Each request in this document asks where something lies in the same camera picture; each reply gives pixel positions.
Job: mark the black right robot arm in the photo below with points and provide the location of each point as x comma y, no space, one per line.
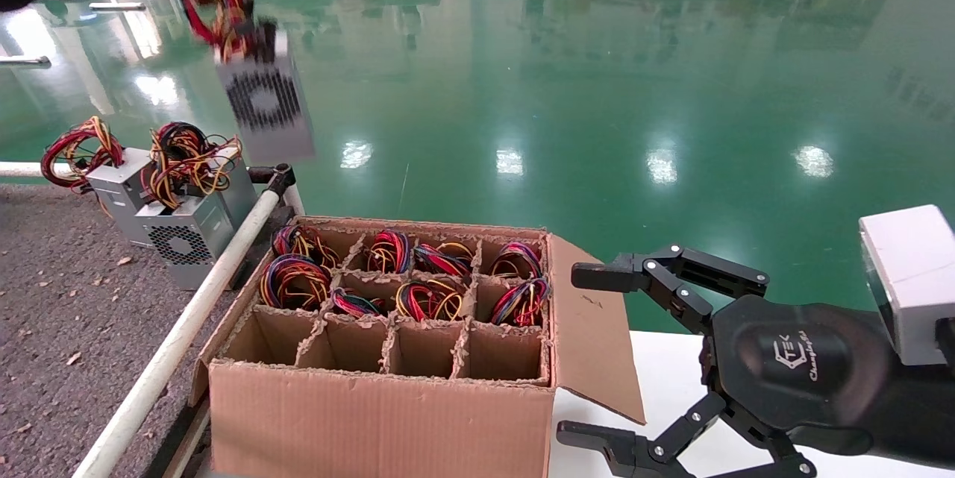
925,403

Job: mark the cardboard cell divider grid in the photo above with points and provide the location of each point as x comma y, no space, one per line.
421,347

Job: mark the black pipe corner connector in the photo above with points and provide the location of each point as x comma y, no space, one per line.
282,178

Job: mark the grey felt table mat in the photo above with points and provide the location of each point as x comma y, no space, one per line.
74,299

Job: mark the large brown cardboard box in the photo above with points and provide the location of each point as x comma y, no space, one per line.
410,426

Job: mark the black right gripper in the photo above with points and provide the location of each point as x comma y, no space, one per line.
798,366

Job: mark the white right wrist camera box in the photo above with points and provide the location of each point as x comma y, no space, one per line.
910,277

